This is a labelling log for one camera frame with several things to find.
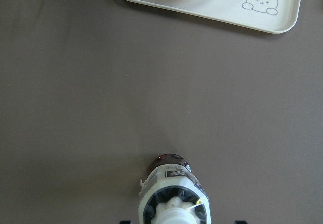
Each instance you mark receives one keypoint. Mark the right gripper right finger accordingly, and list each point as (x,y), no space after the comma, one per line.
(240,222)

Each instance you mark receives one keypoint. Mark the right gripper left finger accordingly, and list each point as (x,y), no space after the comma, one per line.
(125,222)

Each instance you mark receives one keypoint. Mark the tea bottle white cap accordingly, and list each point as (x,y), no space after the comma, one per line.
(171,193)

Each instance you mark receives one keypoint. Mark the cream rabbit tray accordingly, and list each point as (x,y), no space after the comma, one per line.
(271,16)

